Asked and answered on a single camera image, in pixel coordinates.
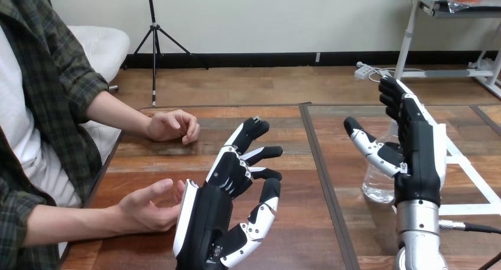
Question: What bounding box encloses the person's hand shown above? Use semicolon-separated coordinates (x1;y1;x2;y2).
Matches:
115;178;186;235
145;109;201;146

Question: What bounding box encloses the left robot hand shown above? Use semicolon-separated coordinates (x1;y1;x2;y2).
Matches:
173;116;284;270

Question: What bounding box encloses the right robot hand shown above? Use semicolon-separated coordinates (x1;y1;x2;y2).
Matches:
343;76;448;209

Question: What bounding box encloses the person's forearm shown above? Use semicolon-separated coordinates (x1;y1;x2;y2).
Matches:
85;90;152;138
22;203;125;249

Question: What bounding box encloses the clear water bottle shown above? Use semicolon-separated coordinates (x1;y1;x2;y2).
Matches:
362;119;401;205

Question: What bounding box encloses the person's body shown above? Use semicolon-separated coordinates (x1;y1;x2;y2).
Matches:
0;0;109;270

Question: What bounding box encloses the black tripod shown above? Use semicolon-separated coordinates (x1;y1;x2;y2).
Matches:
122;0;210;108

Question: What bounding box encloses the white cushioned chair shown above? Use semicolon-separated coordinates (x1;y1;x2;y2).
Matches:
67;25;131;165

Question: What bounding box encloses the white power strip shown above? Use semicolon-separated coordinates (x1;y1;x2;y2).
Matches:
354;62;375;80

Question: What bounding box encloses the white desk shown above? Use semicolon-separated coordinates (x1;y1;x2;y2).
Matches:
393;0;501;99

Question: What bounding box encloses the black cable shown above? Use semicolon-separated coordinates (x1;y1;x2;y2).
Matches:
438;219;501;270

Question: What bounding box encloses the tangle of cables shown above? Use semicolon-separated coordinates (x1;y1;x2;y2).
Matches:
367;66;427;83

